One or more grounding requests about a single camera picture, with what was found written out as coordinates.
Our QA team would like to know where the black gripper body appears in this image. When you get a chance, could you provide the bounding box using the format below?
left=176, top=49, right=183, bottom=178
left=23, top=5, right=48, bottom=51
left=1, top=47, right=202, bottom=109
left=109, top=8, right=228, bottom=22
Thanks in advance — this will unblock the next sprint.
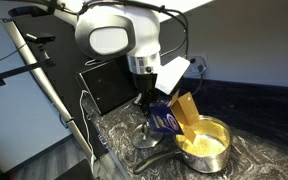
left=132, top=72, right=160, bottom=106

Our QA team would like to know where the blue Barilla orzo pasta box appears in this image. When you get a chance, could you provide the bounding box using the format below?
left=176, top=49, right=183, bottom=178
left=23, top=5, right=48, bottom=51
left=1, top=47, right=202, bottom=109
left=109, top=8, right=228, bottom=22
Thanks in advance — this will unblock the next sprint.
left=147, top=89, right=202, bottom=145

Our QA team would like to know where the glass pot lid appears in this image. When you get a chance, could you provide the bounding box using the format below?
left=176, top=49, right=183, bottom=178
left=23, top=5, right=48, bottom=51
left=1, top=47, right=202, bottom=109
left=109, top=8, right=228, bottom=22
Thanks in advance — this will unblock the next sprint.
left=131, top=121, right=165, bottom=150

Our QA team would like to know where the black flat panel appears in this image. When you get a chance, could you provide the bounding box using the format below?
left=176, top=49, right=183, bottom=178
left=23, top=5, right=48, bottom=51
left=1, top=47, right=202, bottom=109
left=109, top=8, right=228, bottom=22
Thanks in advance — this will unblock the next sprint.
left=75, top=58, right=140, bottom=116

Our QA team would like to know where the wide white cabinet door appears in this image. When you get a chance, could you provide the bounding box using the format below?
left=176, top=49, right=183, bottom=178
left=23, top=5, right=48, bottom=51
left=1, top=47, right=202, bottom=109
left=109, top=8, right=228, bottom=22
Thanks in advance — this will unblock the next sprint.
left=150, top=0, right=215, bottom=23

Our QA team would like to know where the black power cable with plug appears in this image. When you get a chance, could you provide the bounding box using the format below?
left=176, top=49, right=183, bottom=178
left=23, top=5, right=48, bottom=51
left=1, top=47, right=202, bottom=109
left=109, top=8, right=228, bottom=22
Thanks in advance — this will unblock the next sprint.
left=183, top=58, right=205, bottom=98

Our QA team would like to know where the thin white cable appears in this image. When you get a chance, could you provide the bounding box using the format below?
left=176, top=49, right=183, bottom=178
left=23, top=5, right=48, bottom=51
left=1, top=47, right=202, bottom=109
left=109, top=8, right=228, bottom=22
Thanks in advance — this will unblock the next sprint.
left=79, top=89, right=96, bottom=168

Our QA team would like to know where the steel saucepan with black handle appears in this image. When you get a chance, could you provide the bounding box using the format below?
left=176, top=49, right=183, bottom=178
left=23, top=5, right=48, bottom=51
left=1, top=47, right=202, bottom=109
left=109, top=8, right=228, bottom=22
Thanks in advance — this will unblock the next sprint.
left=132, top=114, right=234, bottom=175

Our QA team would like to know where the silver metal frame rail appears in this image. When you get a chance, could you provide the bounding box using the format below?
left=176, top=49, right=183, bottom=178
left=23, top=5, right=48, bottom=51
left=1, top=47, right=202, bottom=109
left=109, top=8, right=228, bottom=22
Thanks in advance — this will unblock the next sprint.
left=0, top=18, right=97, bottom=164

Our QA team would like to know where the black exterior camera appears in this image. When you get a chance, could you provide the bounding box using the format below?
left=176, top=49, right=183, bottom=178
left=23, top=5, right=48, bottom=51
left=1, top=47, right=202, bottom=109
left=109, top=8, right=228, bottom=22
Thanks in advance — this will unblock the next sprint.
left=25, top=32, right=57, bottom=46

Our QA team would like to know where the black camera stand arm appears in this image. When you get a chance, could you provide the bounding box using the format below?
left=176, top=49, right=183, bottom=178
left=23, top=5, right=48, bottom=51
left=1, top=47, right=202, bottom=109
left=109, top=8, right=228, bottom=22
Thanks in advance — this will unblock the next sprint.
left=0, top=43, right=57, bottom=93

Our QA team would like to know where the thin black camera cable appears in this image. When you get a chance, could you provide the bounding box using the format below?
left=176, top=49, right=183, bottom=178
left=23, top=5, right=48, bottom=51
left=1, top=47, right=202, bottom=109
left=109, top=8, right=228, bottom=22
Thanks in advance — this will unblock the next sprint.
left=0, top=42, right=29, bottom=70

